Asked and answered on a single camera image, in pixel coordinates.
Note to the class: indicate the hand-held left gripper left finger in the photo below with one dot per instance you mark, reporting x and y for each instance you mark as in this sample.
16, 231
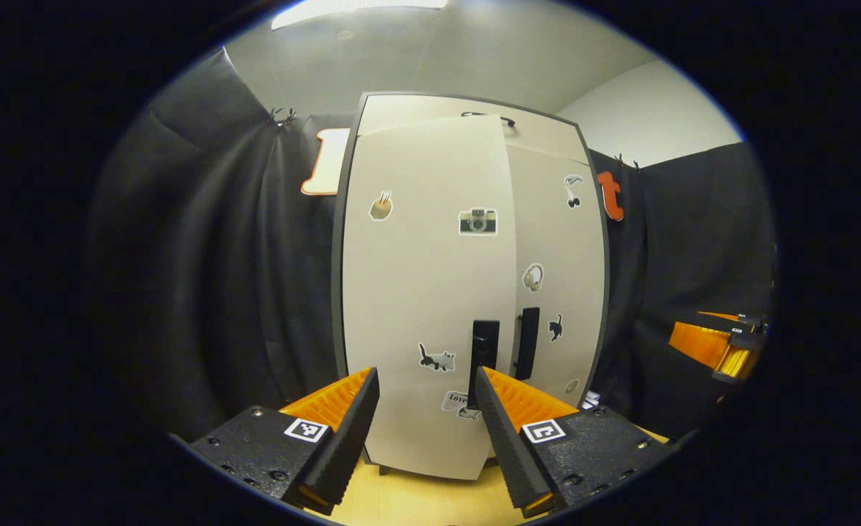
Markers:
346, 438

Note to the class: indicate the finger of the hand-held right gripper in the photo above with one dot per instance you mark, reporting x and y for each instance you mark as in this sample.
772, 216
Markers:
697, 342
744, 325

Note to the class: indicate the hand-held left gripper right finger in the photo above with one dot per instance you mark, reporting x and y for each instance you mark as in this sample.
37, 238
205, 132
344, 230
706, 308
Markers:
507, 438

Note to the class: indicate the white shoe cabinet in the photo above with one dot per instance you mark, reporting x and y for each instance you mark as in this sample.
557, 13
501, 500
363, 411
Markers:
337, 292

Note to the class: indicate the white shoe cabinet door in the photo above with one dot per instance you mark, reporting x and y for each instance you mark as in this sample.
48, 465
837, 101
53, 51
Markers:
415, 292
576, 241

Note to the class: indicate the black backdrop cloth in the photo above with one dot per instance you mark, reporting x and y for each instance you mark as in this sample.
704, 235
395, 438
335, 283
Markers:
664, 256
204, 277

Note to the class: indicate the ceiling smoke detector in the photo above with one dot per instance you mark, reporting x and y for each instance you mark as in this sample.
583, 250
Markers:
344, 34

